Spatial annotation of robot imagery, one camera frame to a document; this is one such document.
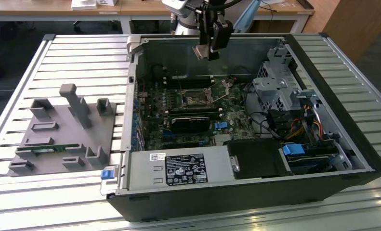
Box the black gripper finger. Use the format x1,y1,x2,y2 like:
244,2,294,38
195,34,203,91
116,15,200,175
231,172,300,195
208,19,232,61
199,15,211,46

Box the silver CPU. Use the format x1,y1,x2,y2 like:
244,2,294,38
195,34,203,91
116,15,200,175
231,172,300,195
192,45,211,60

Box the black CPU socket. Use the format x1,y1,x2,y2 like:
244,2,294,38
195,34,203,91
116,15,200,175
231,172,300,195
180,88,213,108

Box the pale blue teach pendant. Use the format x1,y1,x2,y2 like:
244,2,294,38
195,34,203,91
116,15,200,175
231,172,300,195
232,0,262,33

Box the silver drive cage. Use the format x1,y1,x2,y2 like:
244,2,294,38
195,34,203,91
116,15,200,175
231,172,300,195
252,47,322,111

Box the black RAM stick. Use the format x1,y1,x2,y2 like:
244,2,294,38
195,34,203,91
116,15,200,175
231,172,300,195
167,108,219,117

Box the green motherboard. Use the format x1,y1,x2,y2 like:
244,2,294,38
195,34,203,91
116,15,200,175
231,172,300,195
132,77,258,151

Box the black graphics card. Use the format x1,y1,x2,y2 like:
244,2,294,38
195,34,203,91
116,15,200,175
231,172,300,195
169,116,209,133

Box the wooden cabinet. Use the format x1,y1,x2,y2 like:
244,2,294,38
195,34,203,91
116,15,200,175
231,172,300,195
302,0,381,62

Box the silver heat sink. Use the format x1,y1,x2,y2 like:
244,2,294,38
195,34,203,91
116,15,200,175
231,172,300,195
215,134,231,146

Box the black plastic shroud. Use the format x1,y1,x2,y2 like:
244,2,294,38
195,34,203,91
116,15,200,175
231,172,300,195
224,139,292,180

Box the blue disk carrier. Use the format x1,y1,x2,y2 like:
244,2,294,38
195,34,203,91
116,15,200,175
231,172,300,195
282,143,306,157

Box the wooden desk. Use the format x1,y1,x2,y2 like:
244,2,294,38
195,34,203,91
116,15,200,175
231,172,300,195
0,0,315,34

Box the silver power supply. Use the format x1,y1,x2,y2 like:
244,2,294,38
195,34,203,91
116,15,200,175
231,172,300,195
125,145,235,191

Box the grey parts rack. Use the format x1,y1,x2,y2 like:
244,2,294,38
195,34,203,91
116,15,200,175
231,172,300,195
7,83,118,178

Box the green RAM stick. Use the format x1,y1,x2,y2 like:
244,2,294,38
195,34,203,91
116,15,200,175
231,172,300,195
15,143,81,154

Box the black PC case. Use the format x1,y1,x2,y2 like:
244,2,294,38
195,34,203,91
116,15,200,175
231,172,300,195
105,33,381,223

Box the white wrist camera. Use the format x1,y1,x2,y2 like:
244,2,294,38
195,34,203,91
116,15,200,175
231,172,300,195
161,0,192,12

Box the coloured wire bundle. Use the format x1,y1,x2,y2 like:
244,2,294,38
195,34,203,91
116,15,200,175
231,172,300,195
286,103,326,141

